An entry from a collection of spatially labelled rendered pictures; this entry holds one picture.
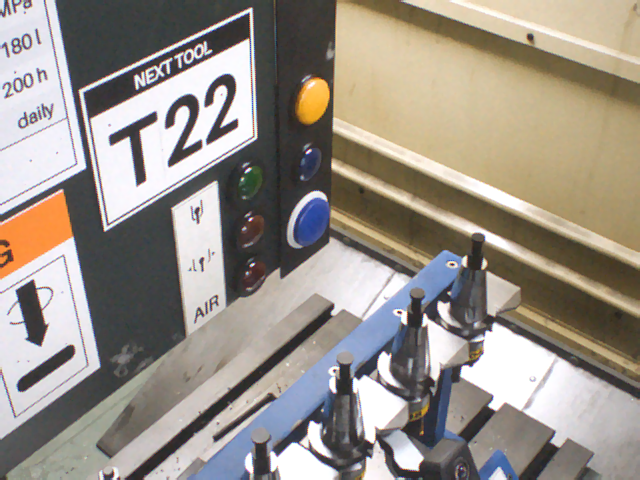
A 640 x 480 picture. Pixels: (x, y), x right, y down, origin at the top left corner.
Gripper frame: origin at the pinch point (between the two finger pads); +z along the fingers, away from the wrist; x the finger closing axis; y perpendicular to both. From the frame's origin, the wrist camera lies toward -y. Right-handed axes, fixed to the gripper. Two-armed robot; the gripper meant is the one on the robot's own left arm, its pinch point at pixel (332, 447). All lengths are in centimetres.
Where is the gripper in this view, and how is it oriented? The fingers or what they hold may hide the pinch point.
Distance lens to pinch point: 89.6
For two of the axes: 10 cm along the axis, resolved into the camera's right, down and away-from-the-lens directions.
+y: -0.4, 7.5, 6.6
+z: -7.7, -4.4, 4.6
